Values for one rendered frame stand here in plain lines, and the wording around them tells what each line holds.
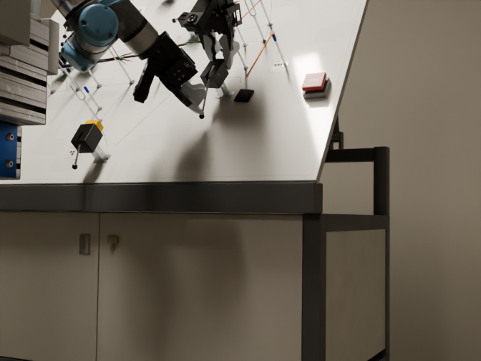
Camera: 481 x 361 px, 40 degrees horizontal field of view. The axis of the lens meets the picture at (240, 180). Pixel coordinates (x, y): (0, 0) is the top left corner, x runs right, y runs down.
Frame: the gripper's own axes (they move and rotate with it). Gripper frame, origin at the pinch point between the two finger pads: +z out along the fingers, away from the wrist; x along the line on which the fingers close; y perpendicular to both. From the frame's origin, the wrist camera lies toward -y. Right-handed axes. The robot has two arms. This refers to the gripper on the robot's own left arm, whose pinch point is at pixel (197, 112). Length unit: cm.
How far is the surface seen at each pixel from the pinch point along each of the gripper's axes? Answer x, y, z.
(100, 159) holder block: 5.7, -27.6, -4.6
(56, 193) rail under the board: 3.7, -41.5, -5.9
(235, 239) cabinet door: -25.0, -9.2, 20.1
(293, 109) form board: -8.2, 18.6, 11.8
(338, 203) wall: 125, 0, 131
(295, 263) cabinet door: -35.2, -0.7, 27.9
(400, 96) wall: 139, 56, 112
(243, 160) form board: -16.3, 3.0, 9.9
